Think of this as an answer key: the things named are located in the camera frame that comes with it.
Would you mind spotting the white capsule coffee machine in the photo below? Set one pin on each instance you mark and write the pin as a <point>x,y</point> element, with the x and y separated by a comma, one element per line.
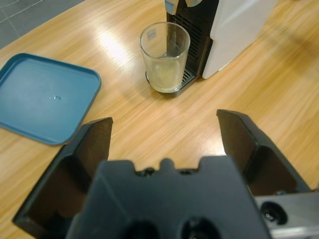
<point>236,32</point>

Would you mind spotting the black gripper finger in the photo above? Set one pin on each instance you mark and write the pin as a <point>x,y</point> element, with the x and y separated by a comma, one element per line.
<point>72,161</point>
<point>259,159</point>

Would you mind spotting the teal plastic tray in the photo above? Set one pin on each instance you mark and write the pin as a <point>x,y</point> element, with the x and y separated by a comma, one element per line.
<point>40,99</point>

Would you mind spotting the clear drinking glass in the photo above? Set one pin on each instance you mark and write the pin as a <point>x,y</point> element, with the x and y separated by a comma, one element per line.
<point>165,72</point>

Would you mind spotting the metal grate drip tray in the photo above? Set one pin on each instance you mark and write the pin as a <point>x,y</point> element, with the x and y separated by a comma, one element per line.
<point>185,81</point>

